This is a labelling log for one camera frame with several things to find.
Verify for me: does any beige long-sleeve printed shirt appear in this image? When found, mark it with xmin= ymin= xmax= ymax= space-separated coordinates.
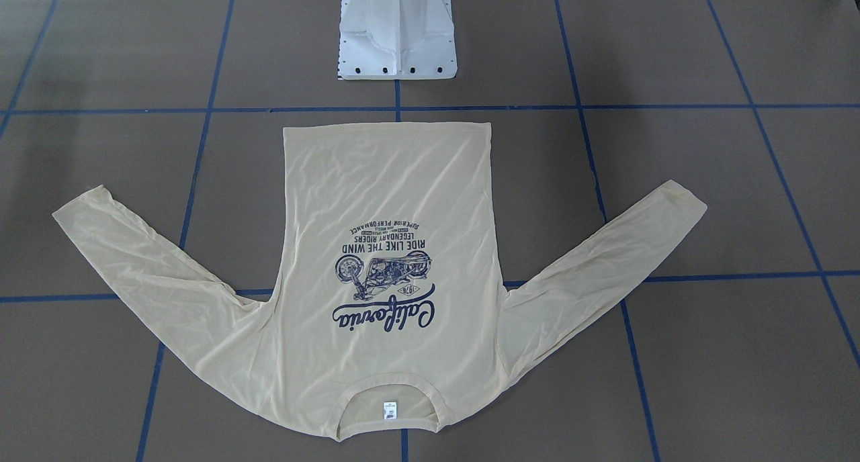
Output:
xmin=53 ymin=122 xmax=707 ymax=441

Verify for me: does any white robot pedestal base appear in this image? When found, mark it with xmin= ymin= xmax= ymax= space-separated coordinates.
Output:
xmin=337 ymin=0 xmax=458 ymax=81

